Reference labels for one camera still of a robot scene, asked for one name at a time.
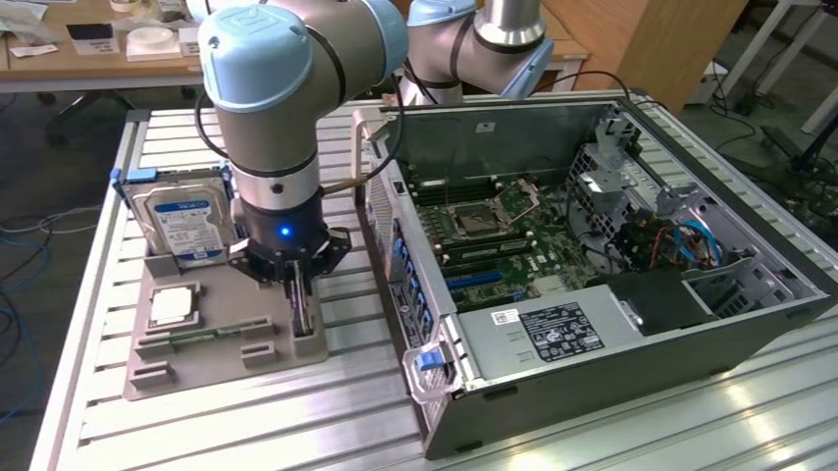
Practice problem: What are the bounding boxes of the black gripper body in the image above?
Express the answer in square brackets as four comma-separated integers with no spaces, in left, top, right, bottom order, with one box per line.
[235,193,334,285]

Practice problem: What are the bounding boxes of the graphics card with metal bracket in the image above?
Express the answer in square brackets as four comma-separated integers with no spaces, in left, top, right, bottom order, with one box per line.
[284,258,316,340]

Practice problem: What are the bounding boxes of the hard disk blue label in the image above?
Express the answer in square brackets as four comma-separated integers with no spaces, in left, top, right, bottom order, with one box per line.
[127,171,242,270]

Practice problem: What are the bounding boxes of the CPU chip silver lid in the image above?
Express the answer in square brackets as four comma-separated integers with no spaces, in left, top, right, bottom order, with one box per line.
[148,288,196,326]

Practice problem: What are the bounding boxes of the green RAM stick bare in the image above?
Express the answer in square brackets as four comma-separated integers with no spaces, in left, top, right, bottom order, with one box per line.
[167,327,244,344]

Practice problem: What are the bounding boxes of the grey parts rack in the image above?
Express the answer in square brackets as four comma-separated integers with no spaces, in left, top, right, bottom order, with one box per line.
[122,252,332,403]

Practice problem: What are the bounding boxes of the black expansion slot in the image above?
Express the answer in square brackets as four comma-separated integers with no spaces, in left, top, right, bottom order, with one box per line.
[443,259,498,279]

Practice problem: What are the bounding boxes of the CPU socket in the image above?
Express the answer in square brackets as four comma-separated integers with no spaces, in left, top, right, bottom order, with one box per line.
[451,200,506,237]

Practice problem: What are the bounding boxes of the blue expansion slot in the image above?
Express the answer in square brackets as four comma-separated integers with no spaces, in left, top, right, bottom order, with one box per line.
[447,272,503,290]

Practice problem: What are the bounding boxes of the green RAM stick white labels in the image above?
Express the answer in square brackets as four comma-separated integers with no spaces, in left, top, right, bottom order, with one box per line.
[444,237,535,264]

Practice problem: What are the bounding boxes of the blue disk caddy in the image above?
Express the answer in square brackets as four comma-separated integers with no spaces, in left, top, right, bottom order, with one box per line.
[107,161,247,246]

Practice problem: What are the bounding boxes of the metal socket cover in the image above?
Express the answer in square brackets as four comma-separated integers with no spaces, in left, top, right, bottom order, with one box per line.
[494,176,545,217]

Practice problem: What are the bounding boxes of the green motherboard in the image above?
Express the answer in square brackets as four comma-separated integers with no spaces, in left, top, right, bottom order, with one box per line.
[395,161,630,315]

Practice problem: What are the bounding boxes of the grey power supply black label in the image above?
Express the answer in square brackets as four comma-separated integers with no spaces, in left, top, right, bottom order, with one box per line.
[454,284,647,384]

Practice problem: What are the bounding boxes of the white box printed label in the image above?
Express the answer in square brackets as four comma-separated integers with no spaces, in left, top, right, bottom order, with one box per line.
[176,26,206,58]

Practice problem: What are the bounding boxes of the black chair base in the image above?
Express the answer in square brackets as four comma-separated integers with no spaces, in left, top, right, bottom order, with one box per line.
[37,87,136,146]

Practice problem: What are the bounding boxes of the metal disk bay cage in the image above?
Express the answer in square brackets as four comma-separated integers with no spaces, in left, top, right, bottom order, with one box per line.
[566,141,657,236]

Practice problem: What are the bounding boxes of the white box with bowl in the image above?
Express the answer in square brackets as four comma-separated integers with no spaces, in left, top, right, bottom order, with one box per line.
[124,26,183,63]

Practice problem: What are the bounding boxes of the black and white box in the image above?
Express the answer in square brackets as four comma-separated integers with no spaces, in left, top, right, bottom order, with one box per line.
[64,23,120,56]

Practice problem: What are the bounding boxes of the open dark PC case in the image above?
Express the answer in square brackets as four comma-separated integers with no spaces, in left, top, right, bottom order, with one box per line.
[350,87,838,460]

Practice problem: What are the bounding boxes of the black plastic shroud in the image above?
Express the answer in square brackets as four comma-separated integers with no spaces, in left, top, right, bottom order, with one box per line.
[601,269,715,338]

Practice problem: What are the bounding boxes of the clear plastic bag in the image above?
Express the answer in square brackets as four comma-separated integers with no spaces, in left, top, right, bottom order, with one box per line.
[0,14,60,46]

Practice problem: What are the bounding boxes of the perforated metal disk bay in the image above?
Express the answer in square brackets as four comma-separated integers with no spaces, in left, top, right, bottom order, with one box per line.
[679,254,798,320]

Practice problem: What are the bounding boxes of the wooden cabinet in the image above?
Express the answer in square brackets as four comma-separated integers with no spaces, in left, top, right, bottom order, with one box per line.
[542,0,751,112]

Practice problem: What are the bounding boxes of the beige fixture bracket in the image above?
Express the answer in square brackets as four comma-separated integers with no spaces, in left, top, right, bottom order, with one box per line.
[350,107,394,190]

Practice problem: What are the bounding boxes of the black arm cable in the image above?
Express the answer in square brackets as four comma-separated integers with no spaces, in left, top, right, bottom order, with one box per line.
[194,58,411,190]

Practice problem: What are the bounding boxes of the white floor cable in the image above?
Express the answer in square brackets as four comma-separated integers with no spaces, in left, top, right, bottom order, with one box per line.
[0,205,104,236]

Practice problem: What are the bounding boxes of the blue floor cable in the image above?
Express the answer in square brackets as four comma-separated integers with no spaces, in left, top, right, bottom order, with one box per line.
[0,230,57,423]

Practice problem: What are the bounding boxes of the wooden desk white frame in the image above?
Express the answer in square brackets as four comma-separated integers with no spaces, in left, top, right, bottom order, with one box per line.
[0,0,591,107]

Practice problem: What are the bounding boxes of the red wire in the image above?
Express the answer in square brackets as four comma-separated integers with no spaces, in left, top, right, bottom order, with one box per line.
[653,225,677,262]

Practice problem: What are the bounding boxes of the black cable behind case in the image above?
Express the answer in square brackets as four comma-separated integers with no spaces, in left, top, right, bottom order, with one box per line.
[523,71,661,108]

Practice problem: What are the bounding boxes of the blue wire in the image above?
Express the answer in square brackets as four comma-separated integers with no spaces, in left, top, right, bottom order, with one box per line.
[673,220,726,269]

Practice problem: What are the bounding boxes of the black floor cable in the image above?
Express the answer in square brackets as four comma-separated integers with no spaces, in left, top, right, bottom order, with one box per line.
[710,58,791,153]

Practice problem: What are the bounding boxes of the white table frame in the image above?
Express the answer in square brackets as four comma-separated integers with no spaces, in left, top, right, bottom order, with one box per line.
[717,0,838,133]

